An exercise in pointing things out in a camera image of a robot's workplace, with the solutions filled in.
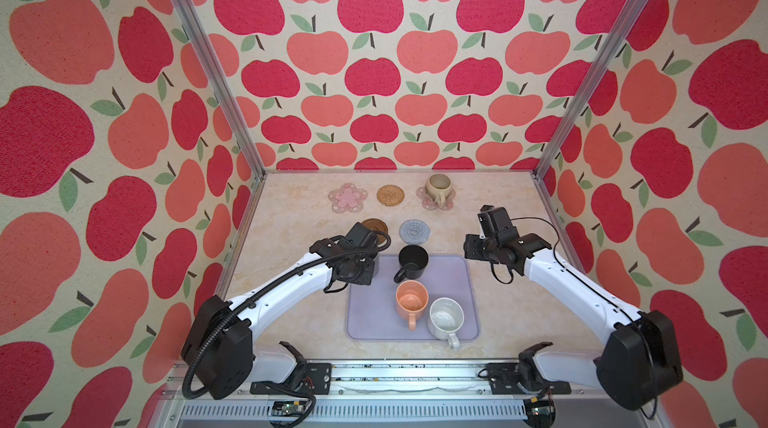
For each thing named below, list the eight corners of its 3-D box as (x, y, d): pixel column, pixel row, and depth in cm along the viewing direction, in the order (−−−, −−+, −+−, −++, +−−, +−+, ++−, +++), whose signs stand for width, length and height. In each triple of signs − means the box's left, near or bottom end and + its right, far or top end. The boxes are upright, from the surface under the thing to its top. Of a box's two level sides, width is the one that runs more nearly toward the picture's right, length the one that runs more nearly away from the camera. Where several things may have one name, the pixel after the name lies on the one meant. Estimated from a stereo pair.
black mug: (394, 287, 91) (395, 273, 84) (394, 259, 97) (394, 244, 90) (426, 287, 91) (430, 273, 84) (424, 259, 97) (427, 244, 90)
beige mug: (427, 212, 110) (429, 198, 104) (424, 187, 118) (426, 173, 112) (451, 212, 110) (455, 198, 104) (446, 187, 118) (450, 173, 112)
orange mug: (396, 334, 82) (397, 324, 75) (395, 292, 90) (396, 280, 83) (427, 334, 82) (431, 324, 75) (424, 292, 90) (427, 280, 83)
